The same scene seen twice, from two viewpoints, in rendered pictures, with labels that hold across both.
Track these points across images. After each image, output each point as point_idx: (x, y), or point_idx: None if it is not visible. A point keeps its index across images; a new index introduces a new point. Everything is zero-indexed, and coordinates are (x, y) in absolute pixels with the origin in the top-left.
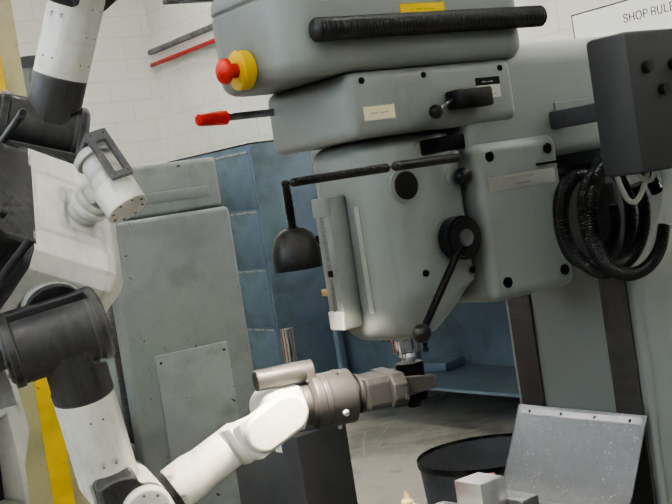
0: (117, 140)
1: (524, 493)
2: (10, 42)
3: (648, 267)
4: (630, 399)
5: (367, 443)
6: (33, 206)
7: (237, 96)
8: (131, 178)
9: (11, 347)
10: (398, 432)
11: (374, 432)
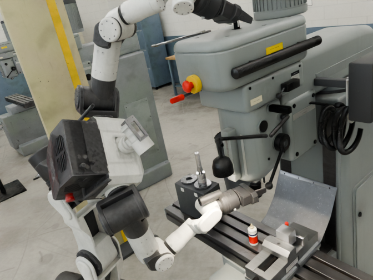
0: (91, 3)
1: (301, 233)
2: (62, 8)
3: (354, 148)
4: (330, 180)
5: (184, 108)
6: (104, 151)
7: None
8: (147, 136)
9: (107, 226)
10: (192, 103)
11: (185, 103)
